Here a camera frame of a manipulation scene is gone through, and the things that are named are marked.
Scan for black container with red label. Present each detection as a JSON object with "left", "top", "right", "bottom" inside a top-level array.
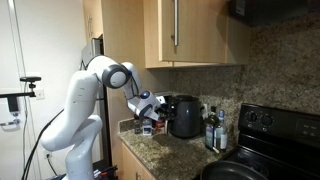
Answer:
[{"left": 153, "top": 91, "right": 174, "bottom": 130}]

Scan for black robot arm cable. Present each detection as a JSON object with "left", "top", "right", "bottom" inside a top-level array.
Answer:
[{"left": 128, "top": 71, "right": 145, "bottom": 99}]

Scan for silver door handle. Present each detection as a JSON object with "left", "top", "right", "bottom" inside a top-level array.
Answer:
[{"left": 0, "top": 117, "right": 22, "bottom": 128}]

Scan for small dark jar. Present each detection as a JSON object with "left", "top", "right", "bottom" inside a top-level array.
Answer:
[{"left": 133, "top": 116, "right": 143, "bottom": 135}]

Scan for small white jar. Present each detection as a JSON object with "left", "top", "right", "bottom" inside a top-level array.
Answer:
[{"left": 141, "top": 117, "right": 154, "bottom": 137}]

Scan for white backsplash outlet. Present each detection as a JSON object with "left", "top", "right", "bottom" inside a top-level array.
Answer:
[{"left": 200, "top": 102, "right": 210, "bottom": 120}]

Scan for clear bottle with blue cap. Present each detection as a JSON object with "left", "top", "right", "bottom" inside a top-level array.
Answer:
[{"left": 214, "top": 109, "right": 229, "bottom": 154}]

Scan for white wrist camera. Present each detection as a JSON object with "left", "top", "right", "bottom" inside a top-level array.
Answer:
[{"left": 146, "top": 95, "right": 167, "bottom": 122}]

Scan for white wall outlet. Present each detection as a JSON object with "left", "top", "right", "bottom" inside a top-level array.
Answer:
[{"left": 42, "top": 149, "right": 54, "bottom": 160}]

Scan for black frying pan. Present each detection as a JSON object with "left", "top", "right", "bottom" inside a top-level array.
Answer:
[{"left": 200, "top": 159, "right": 270, "bottom": 180}]

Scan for tall wooden cabinet panel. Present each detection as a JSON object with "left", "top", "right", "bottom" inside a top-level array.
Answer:
[{"left": 82, "top": 0, "right": 175, "bottom": 178}]

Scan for wooden cabinet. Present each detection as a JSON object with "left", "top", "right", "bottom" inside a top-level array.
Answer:
[
  {"left": 143, "top": 0, "right": 252, "bottom": 70},
  {"left": 118, "top": 139, "right": 158, "bottom": 180}
]

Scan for dark olive oil bottle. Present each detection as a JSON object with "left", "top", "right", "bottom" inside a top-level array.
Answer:
[{"left": 204, "top": 105, "right": 220, "bottom": 151}]

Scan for black camera on stand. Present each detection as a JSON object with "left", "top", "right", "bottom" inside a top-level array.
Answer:
[{"left": 19, "top": 75, "right": 43, "bottom": 90}]

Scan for wooden upper cabinet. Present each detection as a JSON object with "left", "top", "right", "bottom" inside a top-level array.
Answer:
[{"left": 143, "top": 0, "right": 252, "bottom": 70}]

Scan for black coffee maker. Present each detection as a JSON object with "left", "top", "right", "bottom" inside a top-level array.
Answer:
[{"left": 166, "top": 94, "right": 205, "bottom": 140}]

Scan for wooden lower cabinet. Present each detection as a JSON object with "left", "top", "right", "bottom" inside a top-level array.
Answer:
[{"left": 118, "top": 139, "right": 158, "bottom": 180}]

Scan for black electric stove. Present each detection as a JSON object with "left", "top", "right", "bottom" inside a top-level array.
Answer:
[{"left": 196, "top": 102, "right": 320, "bottom": 180}]

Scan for metal cabinet bar handle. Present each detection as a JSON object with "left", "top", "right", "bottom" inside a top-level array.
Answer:
[{"left": 170, "top": 0, "right": 181, "bottom": 47}]

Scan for white light switch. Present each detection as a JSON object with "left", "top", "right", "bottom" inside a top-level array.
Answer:
[{"left": 34, "top": 88, "right": 46, "bottom": 101}]

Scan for black power cable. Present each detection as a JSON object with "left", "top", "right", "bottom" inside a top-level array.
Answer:
[{"left": 20, "top": 109, "right": 65, "bottom": 180}]

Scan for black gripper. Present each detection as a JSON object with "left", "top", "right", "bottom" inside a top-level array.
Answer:
[{"left": 155, "top": 104, "right": 173, "bottom": 121}]

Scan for red and black tools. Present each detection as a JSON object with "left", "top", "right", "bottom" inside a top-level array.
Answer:
[{"left": 92, "top": 164, "right": 120, "bottom": 180}]

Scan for white door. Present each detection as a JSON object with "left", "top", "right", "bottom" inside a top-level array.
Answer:
[{"left": 0, "top": 0, "right": 28, "bottom": 180}]

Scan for stainless steel refrigerator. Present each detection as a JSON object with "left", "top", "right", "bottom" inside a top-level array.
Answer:
[{"left": 80, "top": 36, "right": 113, "bottom": 168}]

